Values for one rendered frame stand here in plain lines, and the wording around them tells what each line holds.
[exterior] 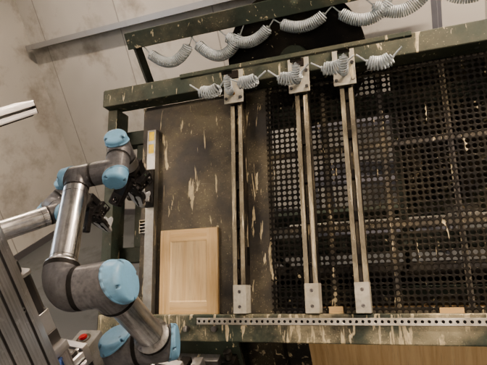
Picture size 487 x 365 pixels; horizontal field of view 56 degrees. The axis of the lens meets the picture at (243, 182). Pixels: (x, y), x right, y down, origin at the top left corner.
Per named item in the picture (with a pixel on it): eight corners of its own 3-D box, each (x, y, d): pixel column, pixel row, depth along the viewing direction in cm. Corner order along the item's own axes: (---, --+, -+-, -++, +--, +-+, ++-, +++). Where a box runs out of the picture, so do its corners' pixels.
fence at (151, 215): (146, 313, 225) (142, 314, 222) (151, 132, 247) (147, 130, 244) (155, 313, 224) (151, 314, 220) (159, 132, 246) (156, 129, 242)
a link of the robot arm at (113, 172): (97, 195, 142) (101, 169, 149) (131, 188, 141) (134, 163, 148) (85, 179, 136) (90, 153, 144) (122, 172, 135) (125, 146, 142)
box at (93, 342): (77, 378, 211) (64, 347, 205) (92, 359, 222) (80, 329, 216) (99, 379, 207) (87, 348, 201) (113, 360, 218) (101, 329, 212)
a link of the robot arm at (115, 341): (113, 355, 159) (101, 324, 155) (149, 350, 158) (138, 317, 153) (102, 381, 148) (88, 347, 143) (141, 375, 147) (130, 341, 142)
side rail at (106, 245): (110, 313, 239) (97, 314, 229) (119, 117, 264) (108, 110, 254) (120, 313, 237) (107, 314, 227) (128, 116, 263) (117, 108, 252)
